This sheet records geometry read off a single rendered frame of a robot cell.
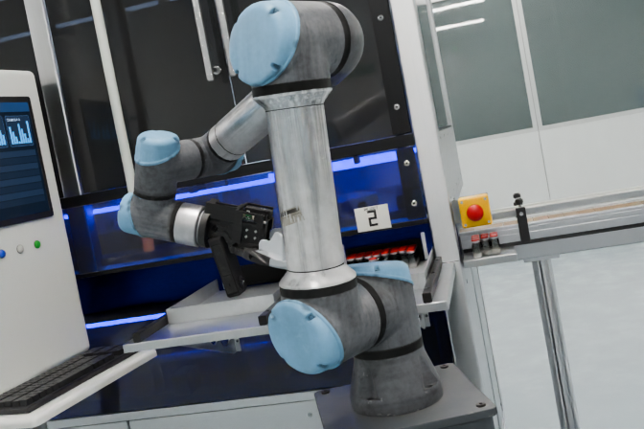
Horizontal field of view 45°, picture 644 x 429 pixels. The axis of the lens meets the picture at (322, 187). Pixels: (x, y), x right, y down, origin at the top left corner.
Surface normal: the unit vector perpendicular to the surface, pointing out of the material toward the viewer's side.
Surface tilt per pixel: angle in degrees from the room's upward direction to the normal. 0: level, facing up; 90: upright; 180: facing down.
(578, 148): 90
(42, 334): 90
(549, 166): 90
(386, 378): 73
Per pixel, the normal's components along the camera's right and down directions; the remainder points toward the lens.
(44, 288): 0.92, -0.15
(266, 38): -0.68, 0.03
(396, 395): -0.07, -0.24
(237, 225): -0.18, 0.18
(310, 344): -0.64, 0.29
